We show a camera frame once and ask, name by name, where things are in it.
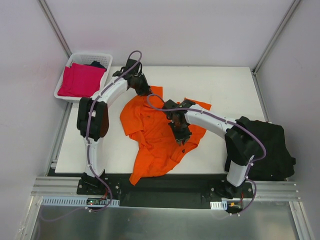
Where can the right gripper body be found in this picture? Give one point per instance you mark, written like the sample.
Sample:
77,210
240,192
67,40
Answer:
182,132

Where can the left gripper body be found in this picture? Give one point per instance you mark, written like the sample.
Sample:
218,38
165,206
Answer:
142,88

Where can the orange t shirt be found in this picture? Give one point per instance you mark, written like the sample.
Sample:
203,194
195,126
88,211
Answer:
158,150

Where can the pink t shirt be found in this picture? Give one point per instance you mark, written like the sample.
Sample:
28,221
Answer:
80,80

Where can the white plastic basket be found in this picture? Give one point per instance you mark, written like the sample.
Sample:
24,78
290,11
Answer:
85,58

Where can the black t shirt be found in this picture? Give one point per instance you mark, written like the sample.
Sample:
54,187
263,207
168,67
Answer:
278,164

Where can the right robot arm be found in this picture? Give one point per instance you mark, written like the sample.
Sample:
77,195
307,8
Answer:
242,146

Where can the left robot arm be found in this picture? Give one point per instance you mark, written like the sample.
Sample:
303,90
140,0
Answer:
93,123

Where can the dark navy t shirt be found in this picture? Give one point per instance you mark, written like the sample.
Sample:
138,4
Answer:
97,64

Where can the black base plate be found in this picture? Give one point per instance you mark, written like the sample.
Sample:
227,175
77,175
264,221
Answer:
181,191

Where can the right white cable duct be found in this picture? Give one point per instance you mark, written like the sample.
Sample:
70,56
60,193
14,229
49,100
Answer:
218,205

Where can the white cable duct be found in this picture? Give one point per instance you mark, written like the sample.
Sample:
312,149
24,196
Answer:
218,205
78,202

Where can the left aluminium frame post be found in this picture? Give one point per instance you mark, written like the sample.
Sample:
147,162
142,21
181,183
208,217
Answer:
55,26

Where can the aluminium frame post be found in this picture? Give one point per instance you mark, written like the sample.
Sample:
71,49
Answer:
55,26
277,33

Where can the right aluminium frame post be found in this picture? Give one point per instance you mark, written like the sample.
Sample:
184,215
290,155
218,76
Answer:
277,33

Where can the left white cable duct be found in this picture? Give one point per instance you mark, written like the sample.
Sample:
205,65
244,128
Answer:
78,202

